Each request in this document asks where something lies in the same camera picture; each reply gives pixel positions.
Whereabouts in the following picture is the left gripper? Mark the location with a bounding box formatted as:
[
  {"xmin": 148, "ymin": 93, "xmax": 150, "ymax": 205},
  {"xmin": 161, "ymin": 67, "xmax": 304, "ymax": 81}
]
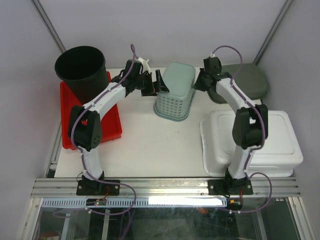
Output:
[{"xmin": 134, "ymin": 70, "xmax": 170, "ymax": 97}]

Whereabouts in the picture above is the light blue perforated basket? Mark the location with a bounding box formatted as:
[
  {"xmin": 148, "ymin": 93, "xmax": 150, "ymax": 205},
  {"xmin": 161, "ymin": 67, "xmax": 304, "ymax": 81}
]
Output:
[{"xmin": 153, "ymin": 62, "xmax": 196, "ymax": 122}]

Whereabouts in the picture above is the grey-green plastic tray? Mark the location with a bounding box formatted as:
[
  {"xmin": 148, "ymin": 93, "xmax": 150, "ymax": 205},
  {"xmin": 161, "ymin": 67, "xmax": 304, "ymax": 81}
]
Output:
[{"xmin": 207, "ymin": 63, "xmax": 268, "ymax": 104}]

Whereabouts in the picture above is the black plastic bucket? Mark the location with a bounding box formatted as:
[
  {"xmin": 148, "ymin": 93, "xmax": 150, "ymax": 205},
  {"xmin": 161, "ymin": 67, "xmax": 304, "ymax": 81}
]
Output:
[{"xmin": 54, "ymin": 45, "xmax": 109, "ymax": 104}]

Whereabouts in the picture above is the white plastic tub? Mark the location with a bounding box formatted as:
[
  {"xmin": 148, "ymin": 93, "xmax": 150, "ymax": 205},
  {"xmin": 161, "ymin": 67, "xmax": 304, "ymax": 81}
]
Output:
[{"xmin": 199, "ymin": 110, "xmax": 303, "ymax": 178}]

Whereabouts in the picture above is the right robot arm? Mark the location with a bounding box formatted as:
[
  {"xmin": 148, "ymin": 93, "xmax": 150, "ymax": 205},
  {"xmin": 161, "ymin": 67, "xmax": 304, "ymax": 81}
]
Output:
[{"xmin": 193, "ymin": 55, "xmax": 268, "ymax": 194}]

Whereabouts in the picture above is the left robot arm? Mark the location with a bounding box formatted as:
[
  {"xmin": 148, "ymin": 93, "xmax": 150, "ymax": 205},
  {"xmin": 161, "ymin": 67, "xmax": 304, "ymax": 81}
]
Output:
[{"xmin": 68, "ymin": 57, "xmax": 170, "ymax": 195}]

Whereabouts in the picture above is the red plastic tray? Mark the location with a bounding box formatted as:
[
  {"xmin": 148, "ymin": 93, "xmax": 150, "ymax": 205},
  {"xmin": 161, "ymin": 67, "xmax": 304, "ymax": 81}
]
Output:
[{"xmin": 59, "ymin": 81, "xmax": 123, "ymax": 150}]

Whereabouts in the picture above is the right aluminium frame post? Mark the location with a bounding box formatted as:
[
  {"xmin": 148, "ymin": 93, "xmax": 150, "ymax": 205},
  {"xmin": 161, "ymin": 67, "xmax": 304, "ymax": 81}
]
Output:
[{"xmin": 252, "ymin": 0, "xmax": 295, "ymax": 66}]

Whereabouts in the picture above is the aluminium frame post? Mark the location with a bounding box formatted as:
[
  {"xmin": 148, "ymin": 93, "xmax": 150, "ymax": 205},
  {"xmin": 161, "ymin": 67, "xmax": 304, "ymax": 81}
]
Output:
[
  {"xmin": 31, "ymin": 0, "xmax": 66, "ymax": 53},
  {"xmin": 252, "ymin": 0, "xmax": 295, "ymax": 66}
]

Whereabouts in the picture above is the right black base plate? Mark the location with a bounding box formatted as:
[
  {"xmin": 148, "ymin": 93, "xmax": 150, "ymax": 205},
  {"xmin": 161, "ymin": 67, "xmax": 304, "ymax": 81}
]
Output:
[{"xmin": 207, "ymin": 178, "xmax": 253, "ymax": 196}]

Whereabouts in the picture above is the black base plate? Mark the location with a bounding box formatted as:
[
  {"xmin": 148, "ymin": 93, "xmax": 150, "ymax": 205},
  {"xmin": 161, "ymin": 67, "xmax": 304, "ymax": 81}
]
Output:
[
  {"xmin": 207, "ymin": 178, "xmax": 253, "ymax": 196},
  {"xmin": 76, "ymin": 176, "xmax": 120, "ymax": 196}
]

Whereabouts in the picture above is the white slotted cable duct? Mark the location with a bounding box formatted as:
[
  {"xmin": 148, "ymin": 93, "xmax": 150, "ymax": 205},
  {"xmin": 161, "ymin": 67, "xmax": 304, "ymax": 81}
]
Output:
[{"xmin": 42, "ymin": 196, "xmax": 227, "ymax": 208}]

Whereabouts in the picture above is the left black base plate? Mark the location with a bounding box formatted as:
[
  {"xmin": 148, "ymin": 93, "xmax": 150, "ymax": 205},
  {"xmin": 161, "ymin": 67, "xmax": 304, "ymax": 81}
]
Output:
[{"xmin": 76, "ymin": 176, "xmax": 120, "ymax": 196}]

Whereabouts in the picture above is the aluminium mounting rail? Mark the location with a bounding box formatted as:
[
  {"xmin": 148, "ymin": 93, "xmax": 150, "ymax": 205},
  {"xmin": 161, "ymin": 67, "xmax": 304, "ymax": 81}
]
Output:
[{"xmin": 31, "ymin": 177, "xmax": 301, "ymax": 198}]

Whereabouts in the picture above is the left aluminium frame post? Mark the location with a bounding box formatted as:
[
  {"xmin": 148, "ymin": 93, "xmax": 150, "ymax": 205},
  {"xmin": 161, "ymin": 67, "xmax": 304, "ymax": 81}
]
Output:
[{"xmin": 31, "ymin": 0, "xmax": 66, "ymax": 53}]

